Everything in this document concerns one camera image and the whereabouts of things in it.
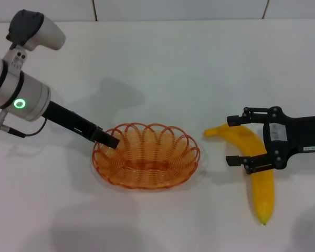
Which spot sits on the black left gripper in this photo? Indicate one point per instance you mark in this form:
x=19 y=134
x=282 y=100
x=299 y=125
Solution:
x=68 y=120

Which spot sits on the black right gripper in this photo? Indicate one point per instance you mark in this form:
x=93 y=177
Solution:
x=304 y=131

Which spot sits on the orange woven plastic basket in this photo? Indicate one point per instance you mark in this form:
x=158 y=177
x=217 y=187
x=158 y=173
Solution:
x=147 y=165

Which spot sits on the yellow banana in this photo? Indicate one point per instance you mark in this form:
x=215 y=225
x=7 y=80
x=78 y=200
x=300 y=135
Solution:
x=263 y=202

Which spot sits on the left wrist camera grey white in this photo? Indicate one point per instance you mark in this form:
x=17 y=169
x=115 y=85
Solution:
x=47 y=34

